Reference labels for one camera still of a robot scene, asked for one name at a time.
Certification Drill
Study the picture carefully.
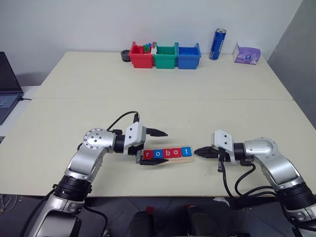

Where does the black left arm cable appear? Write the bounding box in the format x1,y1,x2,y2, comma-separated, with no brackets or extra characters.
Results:
106,111,142,132

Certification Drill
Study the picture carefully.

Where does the purple tissue pack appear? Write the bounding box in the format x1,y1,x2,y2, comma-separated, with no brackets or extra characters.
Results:
233,40,262,65

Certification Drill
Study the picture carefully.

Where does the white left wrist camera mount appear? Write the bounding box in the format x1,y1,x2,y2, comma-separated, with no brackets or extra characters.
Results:
122,122,147,158

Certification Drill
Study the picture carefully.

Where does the blue plastic bin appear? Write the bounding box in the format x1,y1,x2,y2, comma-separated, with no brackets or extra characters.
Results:
177,42,202,70

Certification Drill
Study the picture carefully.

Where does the green plastic bin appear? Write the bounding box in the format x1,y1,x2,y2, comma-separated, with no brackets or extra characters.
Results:
153,42,179,70

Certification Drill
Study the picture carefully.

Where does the dark grey round cup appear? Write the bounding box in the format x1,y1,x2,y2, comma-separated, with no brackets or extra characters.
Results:
120,49,132,63

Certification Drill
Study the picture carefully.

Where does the dark laptop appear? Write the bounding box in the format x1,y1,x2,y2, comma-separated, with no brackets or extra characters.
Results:
0,51,25,125

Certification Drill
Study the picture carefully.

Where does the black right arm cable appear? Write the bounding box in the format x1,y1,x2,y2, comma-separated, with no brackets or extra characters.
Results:
217,159,278,198

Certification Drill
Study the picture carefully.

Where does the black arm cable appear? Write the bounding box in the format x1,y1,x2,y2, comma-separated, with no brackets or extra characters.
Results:
106,111,142,132
217,159,278,198

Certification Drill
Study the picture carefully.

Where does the red plastic bin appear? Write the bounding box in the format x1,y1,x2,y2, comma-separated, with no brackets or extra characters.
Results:
129,41,156,69

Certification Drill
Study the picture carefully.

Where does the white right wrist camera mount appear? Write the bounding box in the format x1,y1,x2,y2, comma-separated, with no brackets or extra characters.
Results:
210,129,235,164

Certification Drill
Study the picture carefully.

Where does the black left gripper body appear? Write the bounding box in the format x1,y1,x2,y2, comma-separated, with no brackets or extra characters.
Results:
127,126,149,164

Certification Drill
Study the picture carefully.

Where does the wooden letter tray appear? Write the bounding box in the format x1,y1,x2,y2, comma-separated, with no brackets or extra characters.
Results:
141,145,196,165

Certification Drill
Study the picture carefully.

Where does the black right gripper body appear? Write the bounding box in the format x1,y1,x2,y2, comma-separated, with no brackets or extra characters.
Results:
217,147,232,173

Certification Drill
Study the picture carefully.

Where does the blue drink can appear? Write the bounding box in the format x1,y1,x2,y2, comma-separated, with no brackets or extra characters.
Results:
208,28,228,61

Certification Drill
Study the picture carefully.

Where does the white cable bundle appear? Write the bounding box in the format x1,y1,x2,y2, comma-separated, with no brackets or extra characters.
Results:
0,193,18,213

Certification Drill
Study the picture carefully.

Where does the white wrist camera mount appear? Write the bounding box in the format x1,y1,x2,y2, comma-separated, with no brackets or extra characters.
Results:
122,122,147,158
210,129,235,164

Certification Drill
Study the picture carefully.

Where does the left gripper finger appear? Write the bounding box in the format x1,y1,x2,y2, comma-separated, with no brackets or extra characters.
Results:
147,127,169,138
139,158,169,167

